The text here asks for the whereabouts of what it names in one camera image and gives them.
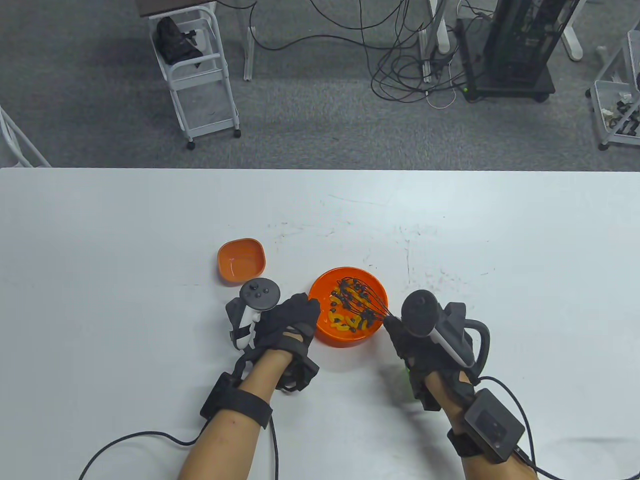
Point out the white metal frame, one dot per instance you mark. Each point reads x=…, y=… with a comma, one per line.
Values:
x=22, y=135

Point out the large orange bowl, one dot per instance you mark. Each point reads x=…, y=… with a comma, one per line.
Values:
x=345, y=339

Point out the black bag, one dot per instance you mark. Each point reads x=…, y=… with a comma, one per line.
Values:
x=175, y=42

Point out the white desk foot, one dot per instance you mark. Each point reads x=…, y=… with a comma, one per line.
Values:
x=574, y=45

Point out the white rolling cart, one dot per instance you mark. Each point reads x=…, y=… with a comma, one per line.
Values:
x=197, y=80

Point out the pile of chocolate beans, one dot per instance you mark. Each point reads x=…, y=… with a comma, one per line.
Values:
x=352, y=329

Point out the pile of black parts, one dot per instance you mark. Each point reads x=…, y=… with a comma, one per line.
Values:
x=627, y=122

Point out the pile of yellow candy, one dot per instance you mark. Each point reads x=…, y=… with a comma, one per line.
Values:
x=340, y=322

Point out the white desk leg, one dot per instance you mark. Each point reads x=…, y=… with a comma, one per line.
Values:
x=440, y=30
x=248, y=55

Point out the dark grey hand controller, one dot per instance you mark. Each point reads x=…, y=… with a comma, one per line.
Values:
x=420, y=310
x=260, y=294

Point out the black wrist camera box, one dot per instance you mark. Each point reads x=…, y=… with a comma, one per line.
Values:
x=247, y=406
x=495, y=425

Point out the person's left hand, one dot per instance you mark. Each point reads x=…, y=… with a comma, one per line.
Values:
x=292, y=320

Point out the person's right forearm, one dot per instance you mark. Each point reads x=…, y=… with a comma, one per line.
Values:
x=445, y=400

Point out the white basket cart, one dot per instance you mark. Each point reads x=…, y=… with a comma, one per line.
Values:
x=607, y=90

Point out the brown desk top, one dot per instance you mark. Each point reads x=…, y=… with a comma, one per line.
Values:
x=165, y=6

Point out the person's right hand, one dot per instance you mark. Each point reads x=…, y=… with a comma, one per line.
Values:
x=420, y=355

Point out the person's left forearm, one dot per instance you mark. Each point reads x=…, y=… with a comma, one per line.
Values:
x=232, y=445

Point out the black equipment tower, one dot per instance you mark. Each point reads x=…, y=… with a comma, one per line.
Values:
x=525, y=40

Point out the black wheeled platform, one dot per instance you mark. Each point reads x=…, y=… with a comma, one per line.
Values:
x=510, y=90

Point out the small orange bowl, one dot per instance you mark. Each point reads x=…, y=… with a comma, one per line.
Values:
x=240, y=262

